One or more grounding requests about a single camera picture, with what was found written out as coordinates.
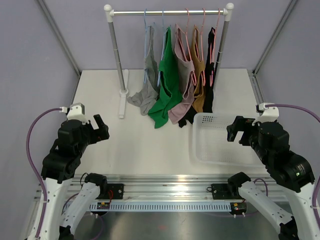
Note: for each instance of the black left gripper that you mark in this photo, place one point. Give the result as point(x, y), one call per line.
point(100, 134)

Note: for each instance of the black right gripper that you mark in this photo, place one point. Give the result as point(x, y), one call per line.
point(241, 123)

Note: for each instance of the grey tank top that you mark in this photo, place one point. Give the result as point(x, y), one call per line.
point(148, 95)

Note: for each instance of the pink hanger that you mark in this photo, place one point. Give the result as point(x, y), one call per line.
point(188, 45)
point(212, 52)
point(201, 42)

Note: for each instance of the light blue hanger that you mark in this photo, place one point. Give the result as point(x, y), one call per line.
point(148, 48)
point(163, 45)

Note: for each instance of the green tank top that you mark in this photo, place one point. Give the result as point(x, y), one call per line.
point(169, 93)

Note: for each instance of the pink tank top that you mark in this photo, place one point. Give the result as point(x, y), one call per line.
point(178, 112)

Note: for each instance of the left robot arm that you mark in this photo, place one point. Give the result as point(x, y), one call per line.
point(53, 221)

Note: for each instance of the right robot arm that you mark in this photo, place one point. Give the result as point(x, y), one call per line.
point(290, 171)

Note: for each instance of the black tank top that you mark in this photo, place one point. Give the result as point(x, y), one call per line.
point(209, 94)

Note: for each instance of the mustard brown tank top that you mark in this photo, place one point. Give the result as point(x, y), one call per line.
point(199, 93)

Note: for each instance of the white plastic laundry basket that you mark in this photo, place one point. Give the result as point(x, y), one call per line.
point(210, 145)

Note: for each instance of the white and chrome clothes rack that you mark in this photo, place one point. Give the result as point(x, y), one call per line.
point(123, 75)

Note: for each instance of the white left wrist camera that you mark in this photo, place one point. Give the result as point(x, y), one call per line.
point(75, 112)

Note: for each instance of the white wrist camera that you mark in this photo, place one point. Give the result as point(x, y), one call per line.
point(266, 113)
point(75, 112)

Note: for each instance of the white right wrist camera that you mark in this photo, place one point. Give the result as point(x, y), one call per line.
point(266, 113)

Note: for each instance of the white slotted cable duct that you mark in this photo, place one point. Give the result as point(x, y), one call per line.
point(161, 207)

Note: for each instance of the left aluminium frame post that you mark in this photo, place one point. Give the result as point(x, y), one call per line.
point(58, 35)

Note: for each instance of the aluminium frame post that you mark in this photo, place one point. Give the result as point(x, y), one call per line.
point(58, 35)
point(281, 24)

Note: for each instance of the right aluminium frame post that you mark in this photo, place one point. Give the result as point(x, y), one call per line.
point(281, 24)

